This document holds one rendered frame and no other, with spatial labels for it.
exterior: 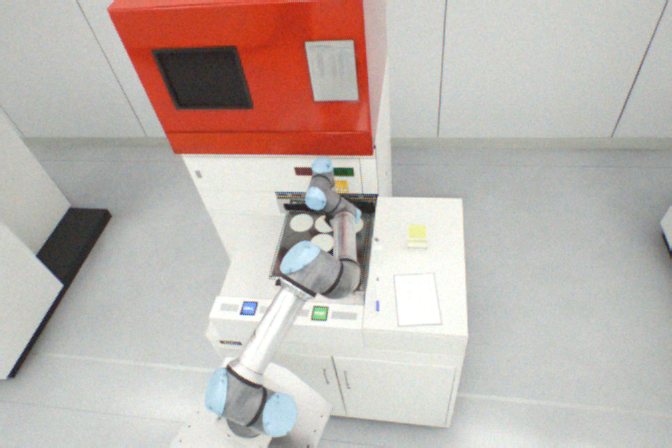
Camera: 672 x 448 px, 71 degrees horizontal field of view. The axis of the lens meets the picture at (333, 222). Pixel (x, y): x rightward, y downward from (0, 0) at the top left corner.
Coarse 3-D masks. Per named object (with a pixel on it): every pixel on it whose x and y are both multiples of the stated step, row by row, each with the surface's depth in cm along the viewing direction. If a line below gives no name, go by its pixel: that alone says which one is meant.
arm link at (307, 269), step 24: (288, 264) 132; (312, 264) 131; (336, 264) 136; (288, 288) 132; (312, 288) 132; (288, 312) 131; (264, 336) 130; (240, 360) 130; (264, 360) 130; (216, 384) 127; (240, 384) 126; (216, 408) 125; (240, 408) 127
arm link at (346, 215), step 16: (336, 208) 168; (352, 208) 171; (336, 224) 163; (352, 224) 163; (336, 240) 156; (352, 240) 155; (336, 256) 149; (352, 256) 149; (352, 272) 139; (336, 288) 135; (352, 288) 139
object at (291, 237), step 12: (312, 216) 203; (288, 228) 200; (312, 228) 199; (288, 240) 196; (300, 240) 195; (360, 240) 192; (360, 252) 187; (276, 264) 188; (360, 264) 183; (276, 276) 185
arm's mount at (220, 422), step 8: (264, 376) 156; (264, 384) 155; (272, 384) 157; (288, 392) 159; (216, 416) 143; (216, 424) 143; (224, 424) 144; (224, 432) 149; (232, 432) 145; (232, 440) 152; (240, 440) 145; (248, 440) 147; (256, 440) 148; (264, 440) 150
